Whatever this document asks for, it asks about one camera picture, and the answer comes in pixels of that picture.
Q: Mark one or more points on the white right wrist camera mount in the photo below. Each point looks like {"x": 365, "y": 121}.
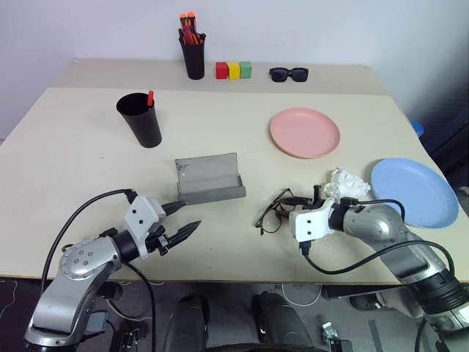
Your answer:
{"x": 311, "y": 221}

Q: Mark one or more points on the tortoiseshell eyeglasses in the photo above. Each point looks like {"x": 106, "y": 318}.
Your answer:
{"x": 271, "y": 220}

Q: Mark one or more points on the green wooden block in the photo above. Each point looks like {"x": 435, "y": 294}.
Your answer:
{"x": 246, "y": 70}

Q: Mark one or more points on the pink plate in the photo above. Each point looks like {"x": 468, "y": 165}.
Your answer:
{"x": 304, "y": 132}

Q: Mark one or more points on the tall black marker cup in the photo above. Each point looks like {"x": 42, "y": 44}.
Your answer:
{"x": 194, "y": 60}

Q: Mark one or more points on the wide black cup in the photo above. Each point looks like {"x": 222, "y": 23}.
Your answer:
{"x": 144, "y": 126}

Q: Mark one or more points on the yellow wooden block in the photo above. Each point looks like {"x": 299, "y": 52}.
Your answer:
{"x": 233, "y": 71}

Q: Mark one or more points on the open grey glasses case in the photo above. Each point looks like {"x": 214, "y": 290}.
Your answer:
{"x": 207, "y": 176}

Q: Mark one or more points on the black sunglasses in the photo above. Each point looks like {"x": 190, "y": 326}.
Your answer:
{"x": 280, "y": 75}

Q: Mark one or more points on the crumpled white tissue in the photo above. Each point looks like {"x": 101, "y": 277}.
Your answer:
{"x": 346, "y": 185}

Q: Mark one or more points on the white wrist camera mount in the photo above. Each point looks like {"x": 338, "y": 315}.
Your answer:
{"x": 141, "y": 216}
{"x": 311, "y": 221}

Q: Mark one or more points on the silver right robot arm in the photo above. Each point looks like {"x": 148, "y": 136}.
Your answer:
{"x": 395, "y": 238}

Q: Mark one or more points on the dark rounded shape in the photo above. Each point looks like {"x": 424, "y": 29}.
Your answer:
{"x": 188, "y": 322}
{"x": 278, "y": 320}

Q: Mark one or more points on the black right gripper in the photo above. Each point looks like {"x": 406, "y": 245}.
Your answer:
{"x": 317, "y": 196}

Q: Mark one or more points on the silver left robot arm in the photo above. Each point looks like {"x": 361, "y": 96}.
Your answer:
{"x": 78, "y": 273}

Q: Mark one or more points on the orange capped black marker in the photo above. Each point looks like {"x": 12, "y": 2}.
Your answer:
{"x": 191, "y": 16}
{"x": 182, "y": 17}

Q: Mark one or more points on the blue round object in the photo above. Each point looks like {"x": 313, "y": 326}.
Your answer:
{"x": 418, "y": 129}

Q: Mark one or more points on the blue plate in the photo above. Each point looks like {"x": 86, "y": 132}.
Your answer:
{"x": 414, "y": 190}

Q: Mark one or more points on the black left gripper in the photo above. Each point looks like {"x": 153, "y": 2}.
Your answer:
{"x": 158, "y": 240}

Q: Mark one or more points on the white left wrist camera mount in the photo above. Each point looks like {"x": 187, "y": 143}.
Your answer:
{"x": 141, "y": 216}

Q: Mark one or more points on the red wooden block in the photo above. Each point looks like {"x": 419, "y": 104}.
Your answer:
{"x": 221, "y": 71}

